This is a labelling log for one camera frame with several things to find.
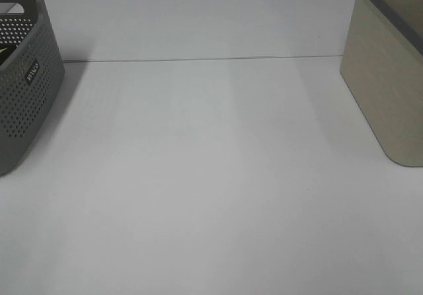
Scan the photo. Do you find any beige plastic basket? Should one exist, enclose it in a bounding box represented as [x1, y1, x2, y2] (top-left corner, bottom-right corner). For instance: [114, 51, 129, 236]
[340, 0, 422, 167]

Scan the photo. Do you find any black and yellow basket item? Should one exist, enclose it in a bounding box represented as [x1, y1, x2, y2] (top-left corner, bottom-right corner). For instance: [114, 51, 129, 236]
[0, 45, 17, 65]

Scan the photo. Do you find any grey perforated plastic basket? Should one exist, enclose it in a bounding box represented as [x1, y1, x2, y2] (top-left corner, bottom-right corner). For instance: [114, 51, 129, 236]
[1, 0, 65, 175]

